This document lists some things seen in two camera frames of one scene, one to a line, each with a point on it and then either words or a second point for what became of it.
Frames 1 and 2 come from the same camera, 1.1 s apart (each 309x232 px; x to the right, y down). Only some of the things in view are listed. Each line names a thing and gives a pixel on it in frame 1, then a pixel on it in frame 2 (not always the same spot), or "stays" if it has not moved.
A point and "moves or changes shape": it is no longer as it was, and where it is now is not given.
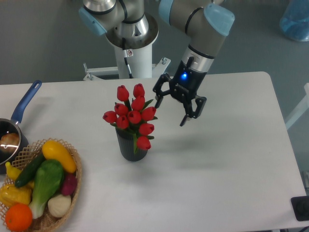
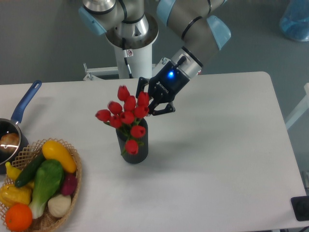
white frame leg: (303, 108) stays
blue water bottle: (294, 23) stays
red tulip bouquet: (135, 119) moves or changes shape
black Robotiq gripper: (185, 82) to (164, 86)
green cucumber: (30, 170) stays
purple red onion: (69, 183) stays
